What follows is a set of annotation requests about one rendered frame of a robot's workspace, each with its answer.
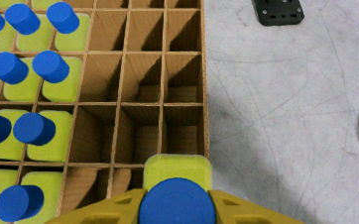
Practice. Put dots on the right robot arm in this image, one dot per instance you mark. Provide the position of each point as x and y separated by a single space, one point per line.
279 12

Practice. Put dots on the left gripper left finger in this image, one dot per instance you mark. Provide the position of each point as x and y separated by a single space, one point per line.
120 209

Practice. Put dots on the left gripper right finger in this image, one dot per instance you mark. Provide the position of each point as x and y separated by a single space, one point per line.
230 209

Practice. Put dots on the brown cardboard carton with grid dividers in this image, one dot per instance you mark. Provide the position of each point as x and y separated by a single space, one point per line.
163 78

